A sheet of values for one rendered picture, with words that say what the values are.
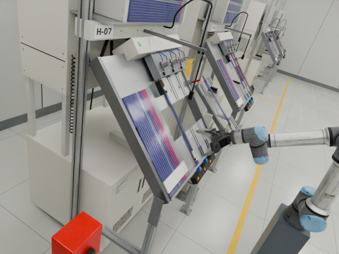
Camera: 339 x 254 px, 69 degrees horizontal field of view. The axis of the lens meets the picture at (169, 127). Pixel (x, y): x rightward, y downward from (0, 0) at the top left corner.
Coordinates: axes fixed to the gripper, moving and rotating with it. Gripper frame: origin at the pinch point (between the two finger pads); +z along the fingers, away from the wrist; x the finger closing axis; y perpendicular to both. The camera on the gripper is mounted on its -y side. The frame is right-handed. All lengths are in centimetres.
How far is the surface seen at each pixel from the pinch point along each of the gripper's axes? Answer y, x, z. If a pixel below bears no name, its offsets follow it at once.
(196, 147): 10.9, -6.3, 7.6
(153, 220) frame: -40.0, -19.2, 14.1
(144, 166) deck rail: -35.3, 6.2, 11.4
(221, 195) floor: 74, -83, 33
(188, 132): 9.7, 4.5, 9.0
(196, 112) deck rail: 32.8, 10.3, 11.4
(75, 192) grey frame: -39, -4, 62
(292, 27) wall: 774, 36, -23
